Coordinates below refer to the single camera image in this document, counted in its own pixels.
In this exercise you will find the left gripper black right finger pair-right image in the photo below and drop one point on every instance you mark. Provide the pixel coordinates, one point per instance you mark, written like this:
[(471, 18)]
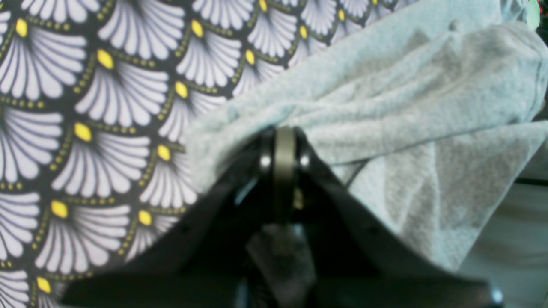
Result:
[(359, 262)]

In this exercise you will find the left gripper black left finger pair-left image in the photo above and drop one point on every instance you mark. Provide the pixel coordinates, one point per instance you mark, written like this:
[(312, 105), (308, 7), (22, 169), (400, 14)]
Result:
[(207, 259)]

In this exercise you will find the light grey T-shirt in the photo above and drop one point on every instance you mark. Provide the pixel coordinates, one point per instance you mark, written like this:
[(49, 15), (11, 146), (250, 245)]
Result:
[(427, 116)]

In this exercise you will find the fan-patterned table cloth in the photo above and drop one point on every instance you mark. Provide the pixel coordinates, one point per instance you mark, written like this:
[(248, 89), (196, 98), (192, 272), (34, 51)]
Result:
[(96, 98)]

